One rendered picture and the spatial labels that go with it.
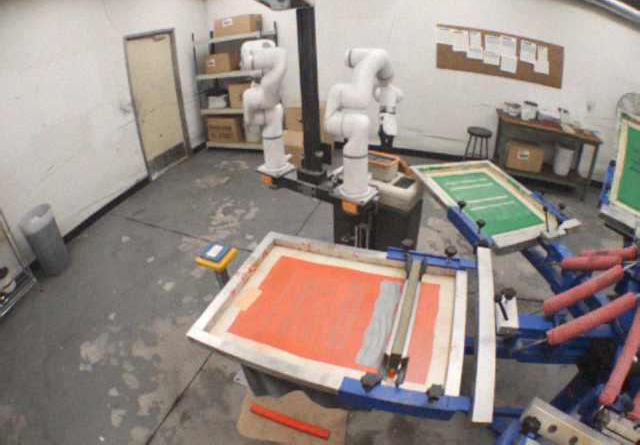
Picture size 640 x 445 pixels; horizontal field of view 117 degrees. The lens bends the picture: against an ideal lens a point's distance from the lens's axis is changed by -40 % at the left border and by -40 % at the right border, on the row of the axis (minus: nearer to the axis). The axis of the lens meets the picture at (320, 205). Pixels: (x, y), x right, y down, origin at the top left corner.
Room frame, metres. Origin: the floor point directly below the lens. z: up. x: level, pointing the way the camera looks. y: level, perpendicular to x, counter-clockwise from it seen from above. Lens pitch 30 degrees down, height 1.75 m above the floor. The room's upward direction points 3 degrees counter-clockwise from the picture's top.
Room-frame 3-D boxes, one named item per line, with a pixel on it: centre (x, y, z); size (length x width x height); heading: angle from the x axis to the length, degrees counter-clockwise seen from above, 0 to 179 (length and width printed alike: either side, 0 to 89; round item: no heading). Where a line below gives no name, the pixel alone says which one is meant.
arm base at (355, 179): (1.16, -0.15, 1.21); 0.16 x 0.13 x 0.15; 141
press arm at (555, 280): (0.92, -0.94, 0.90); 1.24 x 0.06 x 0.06; 8
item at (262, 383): (0.52, 0.08, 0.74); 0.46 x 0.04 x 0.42; 68
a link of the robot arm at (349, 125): (1.15, -0.13, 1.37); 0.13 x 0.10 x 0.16; 60
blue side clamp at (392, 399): (0.35, -0.17, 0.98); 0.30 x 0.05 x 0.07; 68
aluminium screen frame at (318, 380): (0.69, -0.05, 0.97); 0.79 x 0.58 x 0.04; 68
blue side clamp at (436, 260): (0.86, -0.37, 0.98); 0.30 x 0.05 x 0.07; 68
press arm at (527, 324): (0.49, -0.57, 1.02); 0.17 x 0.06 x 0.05; 68
